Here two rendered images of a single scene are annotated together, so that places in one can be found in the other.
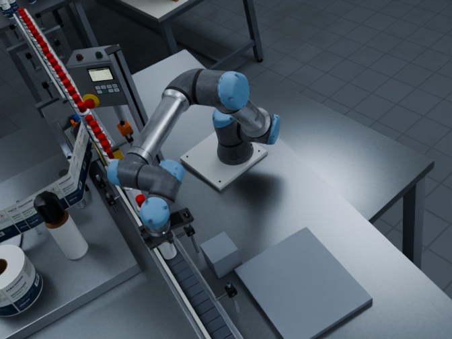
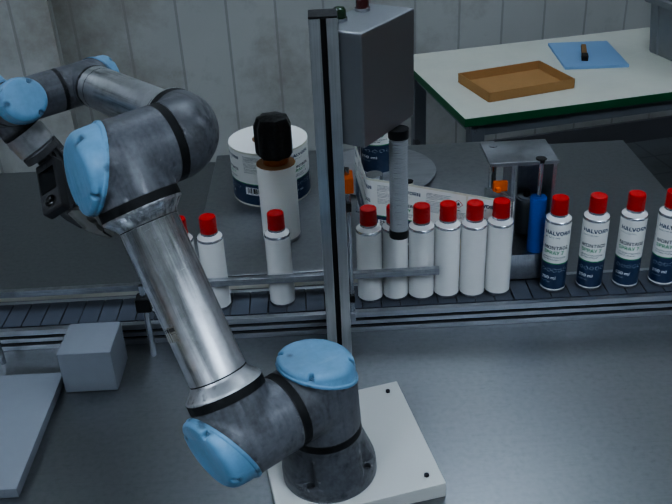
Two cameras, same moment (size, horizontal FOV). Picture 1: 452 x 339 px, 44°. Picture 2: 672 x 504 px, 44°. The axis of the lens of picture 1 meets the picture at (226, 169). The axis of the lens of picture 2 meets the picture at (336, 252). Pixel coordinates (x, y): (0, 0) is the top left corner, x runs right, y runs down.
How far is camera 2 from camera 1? 2.36 m
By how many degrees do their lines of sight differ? 81
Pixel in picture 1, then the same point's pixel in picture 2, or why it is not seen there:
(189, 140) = (459, 422)
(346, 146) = not seen: outside the picture
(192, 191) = not seen: hidden behind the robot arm
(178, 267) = (129, 309)
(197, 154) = (381, 407)
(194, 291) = (70, 314)
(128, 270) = not seen: hidden behind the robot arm
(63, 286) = (232, 219)
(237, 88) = (69, 154)
